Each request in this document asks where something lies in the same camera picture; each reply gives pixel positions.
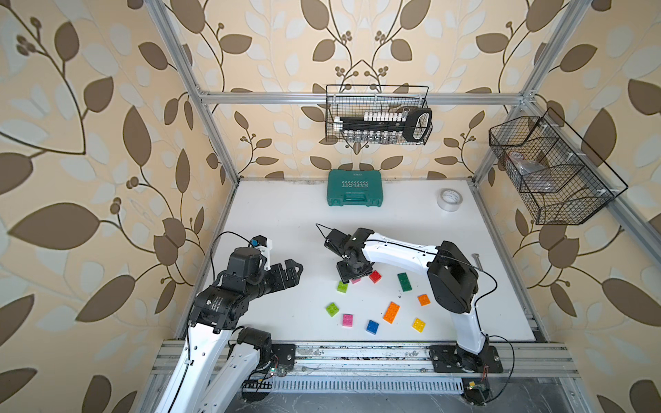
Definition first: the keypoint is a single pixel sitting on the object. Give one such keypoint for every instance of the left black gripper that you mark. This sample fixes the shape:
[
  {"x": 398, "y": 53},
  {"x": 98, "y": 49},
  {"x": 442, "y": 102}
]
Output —
[{"x": 292, "y": 279}]

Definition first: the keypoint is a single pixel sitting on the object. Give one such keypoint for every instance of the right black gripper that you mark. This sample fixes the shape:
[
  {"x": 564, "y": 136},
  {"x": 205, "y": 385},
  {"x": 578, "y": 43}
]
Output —
[{"x": 344, "y": 275}]

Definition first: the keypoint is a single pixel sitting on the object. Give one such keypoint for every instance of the red lego brick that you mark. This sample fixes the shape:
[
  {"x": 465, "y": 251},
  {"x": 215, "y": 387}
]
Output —
[{"x": 375, "y": 277}]

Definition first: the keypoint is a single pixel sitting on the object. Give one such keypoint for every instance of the lime green lego brick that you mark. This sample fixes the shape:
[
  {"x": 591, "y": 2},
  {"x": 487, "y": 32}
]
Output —
[
  {"x": 332, "y": 309},
  {"x": 342, "y": 287}
]

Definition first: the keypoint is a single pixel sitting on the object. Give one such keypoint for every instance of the dark green long lego brick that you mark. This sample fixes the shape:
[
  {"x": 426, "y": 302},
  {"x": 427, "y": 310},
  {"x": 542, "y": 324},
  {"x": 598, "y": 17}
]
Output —
[{"x": 404, "y": 282}]

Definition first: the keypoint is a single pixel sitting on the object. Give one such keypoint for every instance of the small orange lego brick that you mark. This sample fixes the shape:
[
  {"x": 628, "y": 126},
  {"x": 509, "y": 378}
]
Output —
[{"x": 423, "y": 300}]

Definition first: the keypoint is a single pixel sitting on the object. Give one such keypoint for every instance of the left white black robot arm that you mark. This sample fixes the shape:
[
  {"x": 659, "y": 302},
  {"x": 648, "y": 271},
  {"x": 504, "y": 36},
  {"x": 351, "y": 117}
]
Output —
[{"x": 218, "y": 356}]

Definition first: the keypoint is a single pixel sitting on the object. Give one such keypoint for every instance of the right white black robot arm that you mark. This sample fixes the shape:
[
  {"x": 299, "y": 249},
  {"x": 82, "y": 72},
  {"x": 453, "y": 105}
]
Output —
[{"x": 453, "y": 280}]

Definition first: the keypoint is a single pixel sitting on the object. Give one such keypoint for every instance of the long orange lego brick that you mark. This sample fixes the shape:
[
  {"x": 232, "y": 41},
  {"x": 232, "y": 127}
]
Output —
[{"x": 391, "y": 313}]

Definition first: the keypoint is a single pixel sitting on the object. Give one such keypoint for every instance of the blue lego brick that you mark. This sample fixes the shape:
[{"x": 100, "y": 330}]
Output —
[{"x": 372, "y": 327}]

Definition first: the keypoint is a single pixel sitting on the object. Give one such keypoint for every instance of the yellow lego brick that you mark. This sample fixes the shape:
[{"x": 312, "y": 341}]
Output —
[{"x": 418, "y": 325}]

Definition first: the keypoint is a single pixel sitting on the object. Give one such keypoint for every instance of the green plastic tool case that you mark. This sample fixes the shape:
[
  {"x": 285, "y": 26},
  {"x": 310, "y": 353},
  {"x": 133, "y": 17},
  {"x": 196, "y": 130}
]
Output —
[{"x": 354, "y": 188}]

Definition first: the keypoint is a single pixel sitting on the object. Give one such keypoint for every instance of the clear tape roll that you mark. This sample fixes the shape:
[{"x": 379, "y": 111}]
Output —
[{"x": 449, "y": 200}]

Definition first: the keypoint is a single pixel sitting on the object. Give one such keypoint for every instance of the silver bolt on table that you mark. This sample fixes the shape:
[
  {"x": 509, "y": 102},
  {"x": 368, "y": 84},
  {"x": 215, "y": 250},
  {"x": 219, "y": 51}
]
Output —
[{"x": 476, "y": 258}]

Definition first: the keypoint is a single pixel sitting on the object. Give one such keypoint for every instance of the black white tool in basket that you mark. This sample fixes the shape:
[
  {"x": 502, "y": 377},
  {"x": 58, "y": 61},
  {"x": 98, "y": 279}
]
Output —
[{"x": 410, "y": 126}]

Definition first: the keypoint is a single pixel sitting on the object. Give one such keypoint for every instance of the plastic bag in basket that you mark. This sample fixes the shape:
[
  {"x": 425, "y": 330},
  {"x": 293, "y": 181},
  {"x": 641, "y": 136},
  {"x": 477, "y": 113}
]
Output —
[{"x": 534, "y": 176}]

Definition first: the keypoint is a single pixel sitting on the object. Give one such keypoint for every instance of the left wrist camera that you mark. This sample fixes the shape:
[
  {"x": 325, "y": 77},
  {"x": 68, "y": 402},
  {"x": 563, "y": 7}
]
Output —
[{"x": 264, "y": 245}]

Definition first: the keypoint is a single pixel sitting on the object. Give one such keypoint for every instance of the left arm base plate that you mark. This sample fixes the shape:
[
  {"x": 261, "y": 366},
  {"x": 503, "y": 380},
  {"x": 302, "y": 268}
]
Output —
[{"x": 281, "y": 356}]

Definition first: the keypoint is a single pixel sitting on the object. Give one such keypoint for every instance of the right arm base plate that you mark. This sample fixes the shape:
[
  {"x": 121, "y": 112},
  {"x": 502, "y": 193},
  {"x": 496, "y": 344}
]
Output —
[{"x": 453, "y": 359}]

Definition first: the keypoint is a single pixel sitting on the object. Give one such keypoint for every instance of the black wire basket back wall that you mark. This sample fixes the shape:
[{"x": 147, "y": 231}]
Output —
[{"x": 357, "y": 99}]

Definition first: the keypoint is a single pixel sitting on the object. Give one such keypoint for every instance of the black wire basket wall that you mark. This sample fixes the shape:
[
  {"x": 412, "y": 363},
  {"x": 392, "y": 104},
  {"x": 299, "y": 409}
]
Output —
[
  {"x": 585, "y": 182},
  {"x": 357, "y": 99}
]

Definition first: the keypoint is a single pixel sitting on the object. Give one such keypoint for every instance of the black wire basket right wall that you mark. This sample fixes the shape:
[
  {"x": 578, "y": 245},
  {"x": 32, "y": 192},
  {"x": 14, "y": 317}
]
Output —
[{"x": 585, "y": 182}]

